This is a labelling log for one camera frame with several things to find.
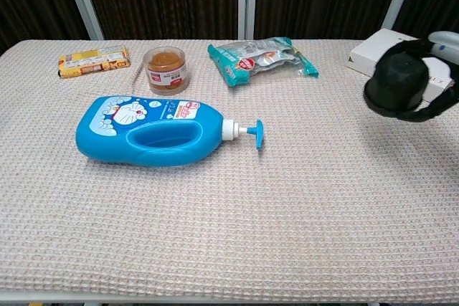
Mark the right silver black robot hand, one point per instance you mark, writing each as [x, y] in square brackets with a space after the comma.
[446, 44]

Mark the white cardboard product box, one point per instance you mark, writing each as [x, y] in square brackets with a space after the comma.
[369, 55]

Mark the teal snack bag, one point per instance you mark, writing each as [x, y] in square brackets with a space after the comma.
[251, 66]

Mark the beige waffle tablecloth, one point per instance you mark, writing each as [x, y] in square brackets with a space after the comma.
[251, 213]

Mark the clear plastic cookie jar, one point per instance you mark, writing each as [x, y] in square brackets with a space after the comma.
[166, 76]

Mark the blue pump detergent bottle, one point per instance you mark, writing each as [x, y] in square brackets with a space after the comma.
[107, 141]

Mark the yellow biscuit pack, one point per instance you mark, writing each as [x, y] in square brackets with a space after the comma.
[93, 62]

